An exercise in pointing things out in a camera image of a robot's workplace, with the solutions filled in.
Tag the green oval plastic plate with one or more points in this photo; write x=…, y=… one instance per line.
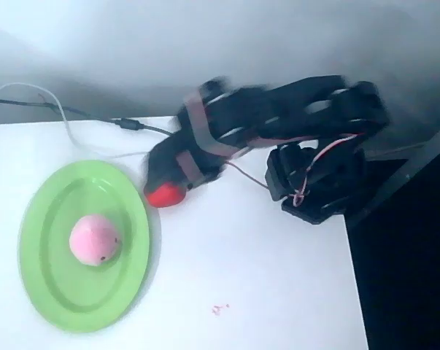
x=84, y=277

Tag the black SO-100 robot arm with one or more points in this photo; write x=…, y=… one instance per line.
x=296, y=105

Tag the red toy strawberry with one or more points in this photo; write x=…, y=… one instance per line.
x=165, y=196

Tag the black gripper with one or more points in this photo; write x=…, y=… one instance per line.
x=166, y=160

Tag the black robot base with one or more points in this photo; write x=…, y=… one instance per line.
x=311, y=208

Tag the pink toy peach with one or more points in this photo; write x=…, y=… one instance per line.
x=93, y=238

